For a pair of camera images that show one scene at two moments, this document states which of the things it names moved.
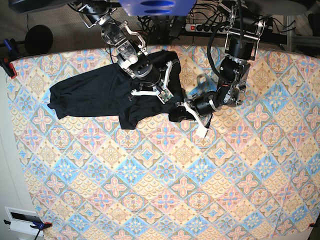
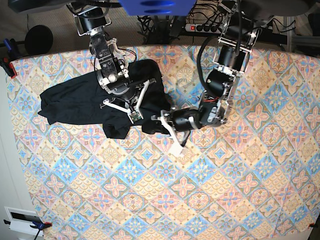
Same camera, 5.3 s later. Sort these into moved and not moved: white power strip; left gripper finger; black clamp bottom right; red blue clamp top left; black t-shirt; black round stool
Moved: left gripper finger; black t-shirt
Not moved: black clamp bottom right; red blue clamp top left; white power strip; black round stool
